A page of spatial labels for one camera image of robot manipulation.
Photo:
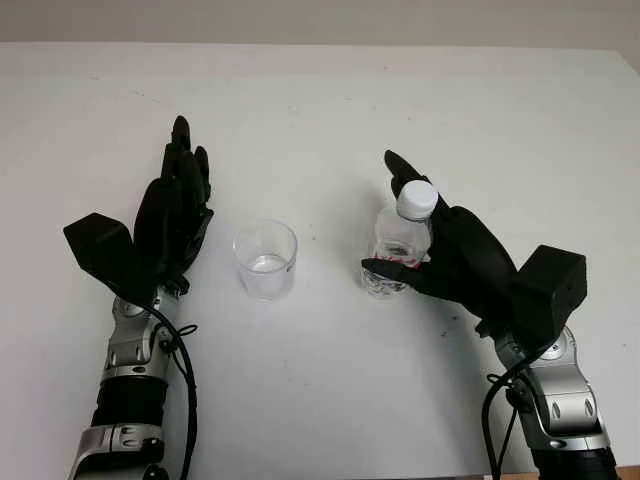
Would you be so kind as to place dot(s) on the clear glass cup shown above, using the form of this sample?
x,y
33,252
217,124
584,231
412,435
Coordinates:
x,y
265,265

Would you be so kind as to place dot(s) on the clear water bottle white cap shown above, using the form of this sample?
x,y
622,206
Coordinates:
x,y
400,235

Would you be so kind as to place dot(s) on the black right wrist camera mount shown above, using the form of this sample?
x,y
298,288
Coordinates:
x,y
550,290

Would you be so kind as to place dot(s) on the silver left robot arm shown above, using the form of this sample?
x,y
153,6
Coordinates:
x,y
130,380

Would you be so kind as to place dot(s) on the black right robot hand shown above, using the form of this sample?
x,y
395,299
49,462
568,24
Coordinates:
x,y
470,260

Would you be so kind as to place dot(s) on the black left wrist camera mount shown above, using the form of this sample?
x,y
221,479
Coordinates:
x,y
100,250

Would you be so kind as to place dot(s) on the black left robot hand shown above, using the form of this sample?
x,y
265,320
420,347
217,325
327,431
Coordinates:
x,y
170,225

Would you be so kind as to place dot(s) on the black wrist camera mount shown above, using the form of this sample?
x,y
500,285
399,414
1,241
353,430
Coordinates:
x,y
100,250
550,290

